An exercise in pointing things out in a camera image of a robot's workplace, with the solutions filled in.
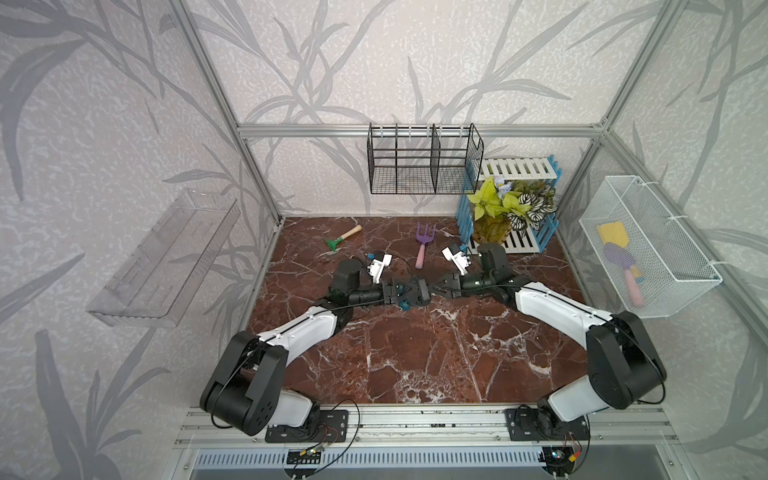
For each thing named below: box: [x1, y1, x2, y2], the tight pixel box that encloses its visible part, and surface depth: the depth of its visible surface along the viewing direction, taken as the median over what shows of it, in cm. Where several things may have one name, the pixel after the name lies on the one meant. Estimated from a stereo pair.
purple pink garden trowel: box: [603, 242, 646, 309], surface depth 78 cm
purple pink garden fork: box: [415, 223, 437, 269], surface depth 116 cm
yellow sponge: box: [598, 222, 629, 248], surface depth 88 cm
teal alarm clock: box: [395, 277, 431, 311], surface depth 79 cm
